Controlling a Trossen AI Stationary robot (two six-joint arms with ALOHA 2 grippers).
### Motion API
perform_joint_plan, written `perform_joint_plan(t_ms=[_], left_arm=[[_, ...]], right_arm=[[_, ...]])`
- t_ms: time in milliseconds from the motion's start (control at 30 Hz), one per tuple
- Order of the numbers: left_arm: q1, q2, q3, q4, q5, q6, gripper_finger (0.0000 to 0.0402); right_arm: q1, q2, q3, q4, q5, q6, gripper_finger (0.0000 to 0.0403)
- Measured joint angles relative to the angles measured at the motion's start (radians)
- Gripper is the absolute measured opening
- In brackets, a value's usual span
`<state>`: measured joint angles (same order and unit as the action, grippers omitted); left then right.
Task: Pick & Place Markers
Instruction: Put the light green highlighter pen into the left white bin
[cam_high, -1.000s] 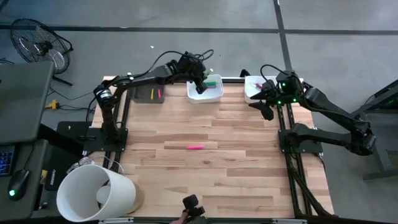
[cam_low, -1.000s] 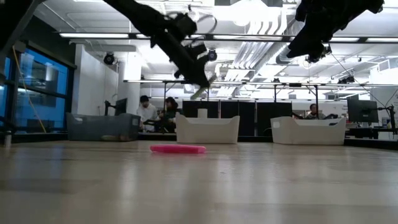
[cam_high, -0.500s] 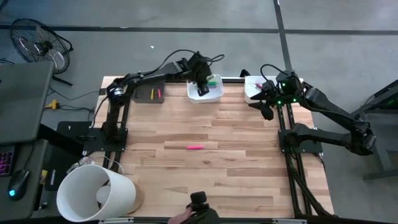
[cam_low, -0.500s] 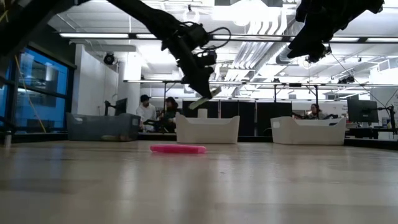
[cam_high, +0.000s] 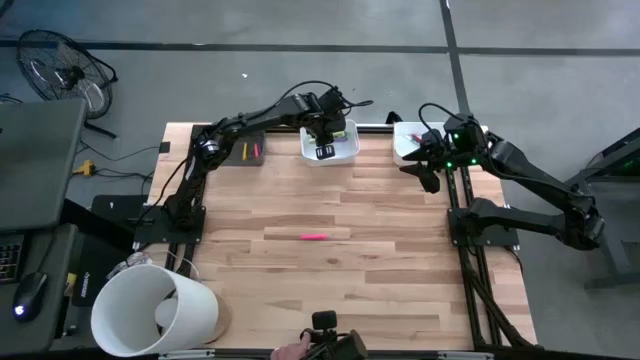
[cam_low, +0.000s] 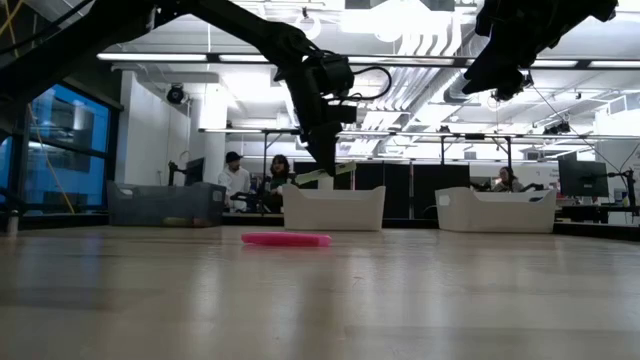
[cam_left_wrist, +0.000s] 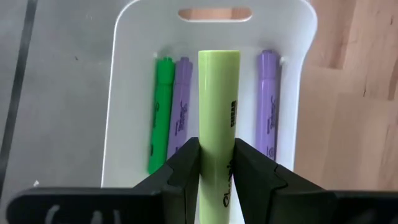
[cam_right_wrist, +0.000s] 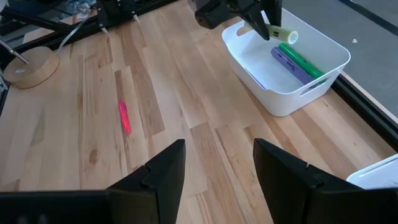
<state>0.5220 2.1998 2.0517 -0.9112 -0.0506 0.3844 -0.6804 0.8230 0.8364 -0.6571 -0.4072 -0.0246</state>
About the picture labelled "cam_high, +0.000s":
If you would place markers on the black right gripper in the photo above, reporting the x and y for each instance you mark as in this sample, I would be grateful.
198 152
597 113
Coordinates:
436 160

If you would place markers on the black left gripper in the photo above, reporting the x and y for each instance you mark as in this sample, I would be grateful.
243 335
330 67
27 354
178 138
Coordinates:
327 120

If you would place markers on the thin yellow-orange marker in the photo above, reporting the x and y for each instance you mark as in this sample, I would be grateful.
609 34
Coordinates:
245 151

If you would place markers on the pink highlighter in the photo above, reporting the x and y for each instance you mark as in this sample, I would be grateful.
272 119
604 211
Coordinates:
314 237

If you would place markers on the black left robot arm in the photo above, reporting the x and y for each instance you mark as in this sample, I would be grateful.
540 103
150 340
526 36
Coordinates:
250 119

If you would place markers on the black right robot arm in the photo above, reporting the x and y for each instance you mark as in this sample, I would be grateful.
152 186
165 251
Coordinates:
530 170

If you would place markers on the white plastic bin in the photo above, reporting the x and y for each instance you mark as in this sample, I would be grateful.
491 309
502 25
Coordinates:
405 150
350 155

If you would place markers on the black clamp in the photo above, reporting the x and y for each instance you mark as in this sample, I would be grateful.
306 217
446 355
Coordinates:
393 118

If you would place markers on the grey translucent plastic bin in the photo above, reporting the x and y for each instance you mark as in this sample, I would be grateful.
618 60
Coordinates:
235 160

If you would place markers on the small black square tag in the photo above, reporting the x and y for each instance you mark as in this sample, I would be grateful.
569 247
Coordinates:
164 147

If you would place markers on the black handheld controller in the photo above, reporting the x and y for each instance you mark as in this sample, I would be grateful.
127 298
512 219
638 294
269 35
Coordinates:
325 320

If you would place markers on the grey metal cart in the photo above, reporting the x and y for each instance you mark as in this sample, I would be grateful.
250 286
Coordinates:
612 260

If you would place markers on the person's left hand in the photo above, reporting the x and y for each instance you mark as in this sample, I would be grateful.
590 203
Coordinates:
290 350

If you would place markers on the black flat mat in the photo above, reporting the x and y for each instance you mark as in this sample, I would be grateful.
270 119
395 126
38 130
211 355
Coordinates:
117 207

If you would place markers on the clear plastic wrap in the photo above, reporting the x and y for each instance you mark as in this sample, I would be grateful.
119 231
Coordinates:
132 260

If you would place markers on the yellow plug connector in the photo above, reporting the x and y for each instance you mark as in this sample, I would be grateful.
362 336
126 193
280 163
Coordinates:
87 168

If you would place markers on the white light bulb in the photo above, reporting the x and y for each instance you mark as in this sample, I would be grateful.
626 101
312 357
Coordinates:
167 312

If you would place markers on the black floor fan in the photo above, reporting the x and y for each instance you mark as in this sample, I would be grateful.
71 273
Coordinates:
70 77

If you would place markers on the white lamp shade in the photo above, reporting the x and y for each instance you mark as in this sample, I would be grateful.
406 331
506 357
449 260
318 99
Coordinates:
125 310

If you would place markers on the black pad with logo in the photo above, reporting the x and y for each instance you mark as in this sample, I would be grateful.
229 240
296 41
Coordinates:
92 280

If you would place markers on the grey computer monitor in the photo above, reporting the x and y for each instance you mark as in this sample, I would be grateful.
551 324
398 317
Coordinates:
40 160

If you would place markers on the dark grey desk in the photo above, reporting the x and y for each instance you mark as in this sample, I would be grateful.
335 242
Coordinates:
57 260

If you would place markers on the black computer mouse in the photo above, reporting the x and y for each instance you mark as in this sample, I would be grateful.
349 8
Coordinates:
30 295

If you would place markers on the black keyboard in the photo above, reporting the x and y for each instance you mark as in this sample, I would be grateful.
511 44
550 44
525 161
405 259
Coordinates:
10 260

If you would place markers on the black aluminium table frame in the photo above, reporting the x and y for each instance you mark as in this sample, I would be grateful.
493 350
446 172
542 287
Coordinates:
375 129

